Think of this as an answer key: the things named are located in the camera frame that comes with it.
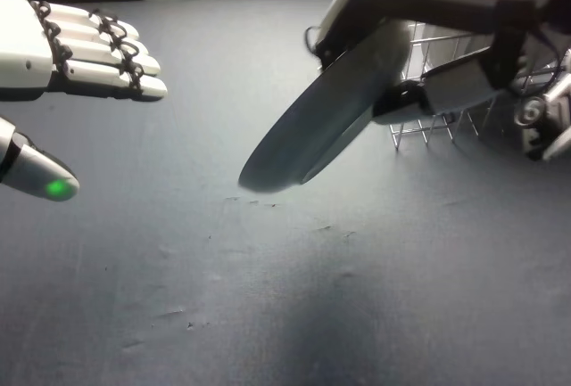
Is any grey table cloth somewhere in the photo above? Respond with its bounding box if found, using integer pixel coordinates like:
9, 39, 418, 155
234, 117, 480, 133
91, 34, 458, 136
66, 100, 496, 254
0, 0, 571, 386

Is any silver wire dish rack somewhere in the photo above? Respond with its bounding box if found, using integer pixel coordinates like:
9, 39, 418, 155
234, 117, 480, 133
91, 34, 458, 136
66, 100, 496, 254
387, 20, 571, 152

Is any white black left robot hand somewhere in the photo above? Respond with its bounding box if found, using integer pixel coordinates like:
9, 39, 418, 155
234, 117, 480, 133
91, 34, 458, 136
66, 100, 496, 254
0, 0, 170, 203

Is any white round plate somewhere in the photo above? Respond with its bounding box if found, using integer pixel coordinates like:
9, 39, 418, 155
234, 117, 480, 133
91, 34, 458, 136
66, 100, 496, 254
237, 18, 414, 193

